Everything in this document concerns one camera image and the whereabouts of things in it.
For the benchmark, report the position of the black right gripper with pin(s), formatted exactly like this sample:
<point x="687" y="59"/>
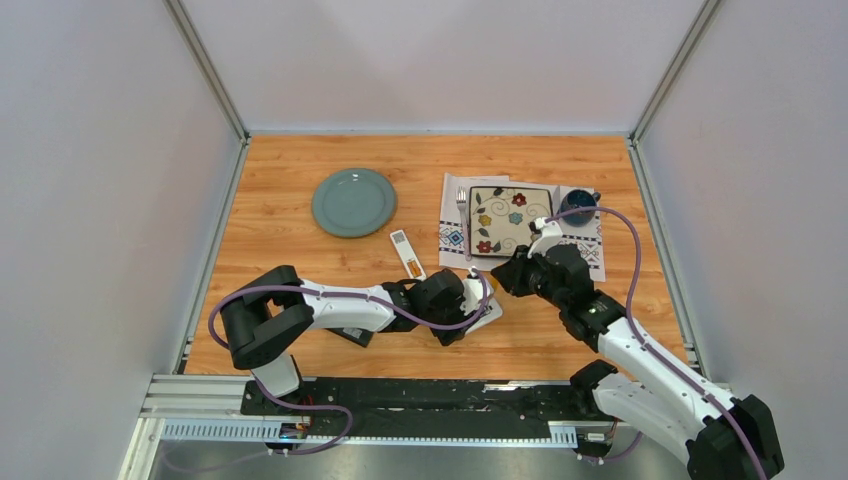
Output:
<point x="510" y="273"/>

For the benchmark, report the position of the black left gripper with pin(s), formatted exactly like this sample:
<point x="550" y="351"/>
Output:
<point x="450" y="337"/>

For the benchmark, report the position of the long white remote control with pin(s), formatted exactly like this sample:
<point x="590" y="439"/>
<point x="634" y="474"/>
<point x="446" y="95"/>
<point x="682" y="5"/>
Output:
<point x="404" y="249"/>

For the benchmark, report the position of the short white remote control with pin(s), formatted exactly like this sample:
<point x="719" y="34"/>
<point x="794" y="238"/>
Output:
<point x="492" y="313"/>

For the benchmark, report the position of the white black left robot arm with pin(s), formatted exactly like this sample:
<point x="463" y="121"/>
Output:
<point x="264" y="318"/>

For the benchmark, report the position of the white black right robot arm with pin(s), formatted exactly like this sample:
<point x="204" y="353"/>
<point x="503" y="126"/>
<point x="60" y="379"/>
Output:
<point x="715" y="434"/>

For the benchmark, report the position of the black remote control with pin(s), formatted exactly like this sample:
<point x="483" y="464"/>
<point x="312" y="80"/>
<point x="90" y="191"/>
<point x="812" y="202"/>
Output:
<point x="357" y="336"/>

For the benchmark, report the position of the floral square ceramic plate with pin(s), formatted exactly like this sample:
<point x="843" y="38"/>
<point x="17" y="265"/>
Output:
<point x="500" y="218"/>

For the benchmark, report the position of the white patterned placemat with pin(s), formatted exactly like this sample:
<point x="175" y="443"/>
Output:
<point x="449" y="229"/>

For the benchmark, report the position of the dark blue mug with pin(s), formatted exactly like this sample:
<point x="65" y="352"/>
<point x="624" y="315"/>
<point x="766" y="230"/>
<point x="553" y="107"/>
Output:
<point x="576" y="199"/>

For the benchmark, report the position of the silver fork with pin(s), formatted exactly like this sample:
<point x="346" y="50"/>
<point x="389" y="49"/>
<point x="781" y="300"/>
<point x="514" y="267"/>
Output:
<point x="462" y="206"/>

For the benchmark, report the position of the teal round plate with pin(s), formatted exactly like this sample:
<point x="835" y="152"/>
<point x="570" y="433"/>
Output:
<point x="354" y="203"/>

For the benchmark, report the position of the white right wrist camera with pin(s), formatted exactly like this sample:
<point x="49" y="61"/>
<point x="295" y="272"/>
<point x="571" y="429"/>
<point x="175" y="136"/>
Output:
<point x="546" y="233"/>

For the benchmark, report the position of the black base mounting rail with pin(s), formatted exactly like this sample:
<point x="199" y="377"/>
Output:
<point x="442" y="411"/>

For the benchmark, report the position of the aluminium frame rail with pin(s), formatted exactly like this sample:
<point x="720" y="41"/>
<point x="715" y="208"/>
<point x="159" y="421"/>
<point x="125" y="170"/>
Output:
<point x="194" y="396"/>

